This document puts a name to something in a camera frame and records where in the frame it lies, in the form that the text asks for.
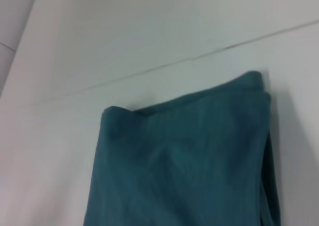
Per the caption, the teal blue t-shirt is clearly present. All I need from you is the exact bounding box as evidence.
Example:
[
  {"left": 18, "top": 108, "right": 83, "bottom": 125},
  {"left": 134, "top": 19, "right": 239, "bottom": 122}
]
[{"left": 83, "top": 70, "right": 281, "bottom": 226}]

